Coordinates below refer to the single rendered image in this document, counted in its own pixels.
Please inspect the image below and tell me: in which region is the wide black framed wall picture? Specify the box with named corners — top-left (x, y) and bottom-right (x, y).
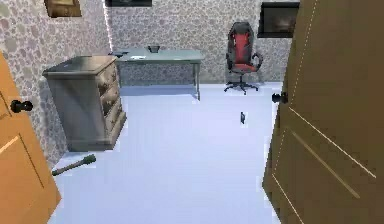
top-left (104, 0), bottom-right (153, 8)

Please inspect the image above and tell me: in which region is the green baseball bat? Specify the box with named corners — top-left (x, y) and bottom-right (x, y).
top-left (51, 153), bottom-right (97, 177)

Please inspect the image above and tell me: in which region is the red and black office chair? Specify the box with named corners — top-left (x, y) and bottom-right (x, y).
top-left (223, 21), bottom-right (264, 96)

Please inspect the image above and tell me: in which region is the grey green desk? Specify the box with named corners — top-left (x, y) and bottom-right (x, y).
top-left (108, 46), bottom-right (206, 102)

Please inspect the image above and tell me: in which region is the grey wooden chest of drawers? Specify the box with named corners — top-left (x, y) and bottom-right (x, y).
top-left (42, 55), bottom-right (128, 153)

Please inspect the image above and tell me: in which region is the brown wooden room door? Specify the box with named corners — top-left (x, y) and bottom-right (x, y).
top-left (262, 0), bottom-right (384, 224)

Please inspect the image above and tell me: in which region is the black round door knob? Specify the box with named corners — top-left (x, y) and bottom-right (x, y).
top-left (9, 99), bottom-right (34, 114)
top-left (271, 92), bottom-right (289, 105)

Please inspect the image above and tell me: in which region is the gold framed wall picture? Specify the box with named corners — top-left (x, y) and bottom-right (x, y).
top-left (44, 0), bottom-right (83, 19)

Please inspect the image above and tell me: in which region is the orange wooden room door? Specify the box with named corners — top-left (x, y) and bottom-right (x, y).
top-left (0, 51), bottom-right (62, 224)

